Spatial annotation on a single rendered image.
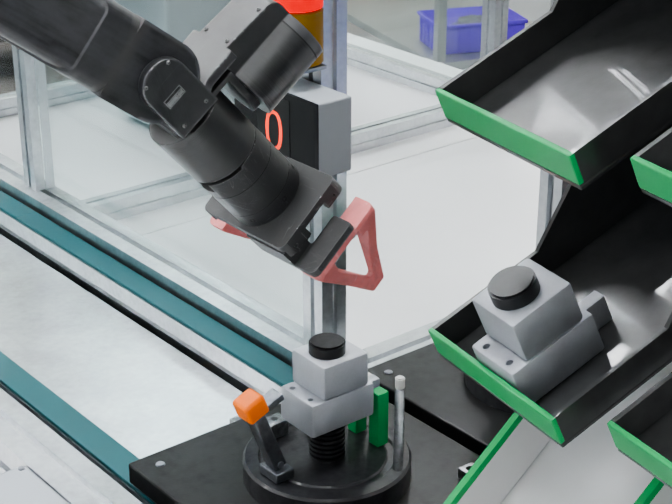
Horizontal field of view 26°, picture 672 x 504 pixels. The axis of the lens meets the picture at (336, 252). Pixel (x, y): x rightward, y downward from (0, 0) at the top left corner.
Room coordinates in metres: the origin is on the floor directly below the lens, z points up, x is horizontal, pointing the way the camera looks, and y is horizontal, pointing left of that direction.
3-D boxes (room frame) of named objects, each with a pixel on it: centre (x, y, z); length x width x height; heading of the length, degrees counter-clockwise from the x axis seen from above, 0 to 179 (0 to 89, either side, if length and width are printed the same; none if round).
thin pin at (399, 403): (1.01, -0.05, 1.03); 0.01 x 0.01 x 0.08
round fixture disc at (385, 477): (1.04, 0.01, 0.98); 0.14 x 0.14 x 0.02
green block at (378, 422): (1.05, -0.04, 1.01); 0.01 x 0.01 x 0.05; 39
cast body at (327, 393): (1.04, 0.00, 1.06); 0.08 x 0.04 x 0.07; 128
